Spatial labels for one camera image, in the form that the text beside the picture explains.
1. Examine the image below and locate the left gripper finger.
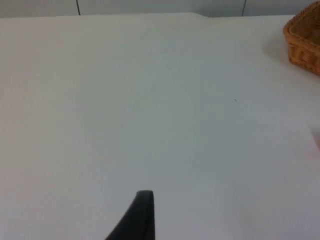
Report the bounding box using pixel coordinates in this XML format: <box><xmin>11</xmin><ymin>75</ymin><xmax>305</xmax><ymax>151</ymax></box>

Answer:
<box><xmin>104</xmin><ymin>190</ymin><xmax>156</xmax><ymax>240</ymax></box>

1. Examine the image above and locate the pale brown wicker basket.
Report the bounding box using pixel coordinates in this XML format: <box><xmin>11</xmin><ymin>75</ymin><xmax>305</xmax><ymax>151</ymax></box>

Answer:
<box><xmin>282</xmin><ymin>0</ymin><xmax>320</xmax><ymax>75</ymax></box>

